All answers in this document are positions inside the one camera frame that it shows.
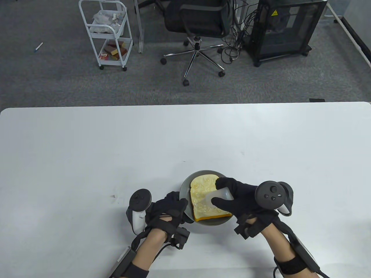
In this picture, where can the person's right hand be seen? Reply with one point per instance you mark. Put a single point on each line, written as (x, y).
(243, 199)

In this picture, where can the person's left hand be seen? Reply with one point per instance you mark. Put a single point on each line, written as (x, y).
(168, 211)

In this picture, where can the white squeeze honey bottle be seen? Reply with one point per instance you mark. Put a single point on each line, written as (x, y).
(221, 195)

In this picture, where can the grey round plate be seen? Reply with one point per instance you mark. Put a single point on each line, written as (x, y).
(185, 188)

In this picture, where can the yellow toast slice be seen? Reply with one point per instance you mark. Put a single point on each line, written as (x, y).
(203, 185)

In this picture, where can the black right forearm box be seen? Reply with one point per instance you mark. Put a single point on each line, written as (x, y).
(304, 252)

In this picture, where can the black left forearm box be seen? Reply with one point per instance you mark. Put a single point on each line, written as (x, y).
(123, 259)

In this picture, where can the person's left forearm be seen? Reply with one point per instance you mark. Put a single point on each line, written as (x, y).
(150, 249)

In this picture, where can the person's right forearm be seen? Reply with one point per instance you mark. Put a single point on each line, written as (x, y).
(281, 246)

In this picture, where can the black right hand controller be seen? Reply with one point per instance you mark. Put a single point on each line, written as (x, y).
(269, 194)

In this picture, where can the black hand controller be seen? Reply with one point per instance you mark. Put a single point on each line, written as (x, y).
(140, 199)
(269, 194)

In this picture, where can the black left hand controller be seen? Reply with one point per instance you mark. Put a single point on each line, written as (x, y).
(140, 199)

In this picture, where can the flat black floor object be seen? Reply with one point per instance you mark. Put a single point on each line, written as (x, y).
(316, 100)

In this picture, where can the brown yellow sponge block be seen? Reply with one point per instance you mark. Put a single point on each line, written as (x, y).
(111, 51)
(123, 51)

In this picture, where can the red white packet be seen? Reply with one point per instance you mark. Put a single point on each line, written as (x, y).
(103, 56)

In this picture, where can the black wheeled cabinet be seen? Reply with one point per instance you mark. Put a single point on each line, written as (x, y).
(284, 29)

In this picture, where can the white wheeled utility cart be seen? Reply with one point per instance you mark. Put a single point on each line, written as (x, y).
(123, 31)

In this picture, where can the white metal desk leg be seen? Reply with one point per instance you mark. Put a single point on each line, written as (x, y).
(140, 26)

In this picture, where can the black office chair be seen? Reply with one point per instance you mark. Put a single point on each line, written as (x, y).
(200, 17)

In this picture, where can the white crumpled plastic bag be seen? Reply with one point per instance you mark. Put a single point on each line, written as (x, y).
(104, 20)

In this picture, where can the white blue pen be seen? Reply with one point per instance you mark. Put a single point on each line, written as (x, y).
(39, 47)

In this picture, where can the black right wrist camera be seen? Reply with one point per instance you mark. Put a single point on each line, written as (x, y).
(245, 228)

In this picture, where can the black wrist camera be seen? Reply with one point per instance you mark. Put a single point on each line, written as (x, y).
(245, 228)
(181, 237)

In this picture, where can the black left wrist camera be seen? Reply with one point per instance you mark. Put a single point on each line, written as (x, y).
(181, 237)

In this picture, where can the white floor rail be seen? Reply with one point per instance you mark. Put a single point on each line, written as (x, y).
(347, 31)

